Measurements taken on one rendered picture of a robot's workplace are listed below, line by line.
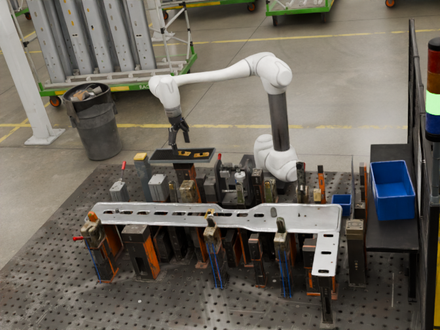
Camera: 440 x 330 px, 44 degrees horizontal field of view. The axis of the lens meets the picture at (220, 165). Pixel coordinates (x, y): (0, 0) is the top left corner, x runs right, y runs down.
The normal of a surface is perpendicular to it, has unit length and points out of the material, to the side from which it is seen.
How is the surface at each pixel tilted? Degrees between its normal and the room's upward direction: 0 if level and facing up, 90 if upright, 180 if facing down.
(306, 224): 0
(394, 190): 0
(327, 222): 0
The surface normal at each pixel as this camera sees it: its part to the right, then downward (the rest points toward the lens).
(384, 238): -0.16, -0.85
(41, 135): -0.32, 0.51
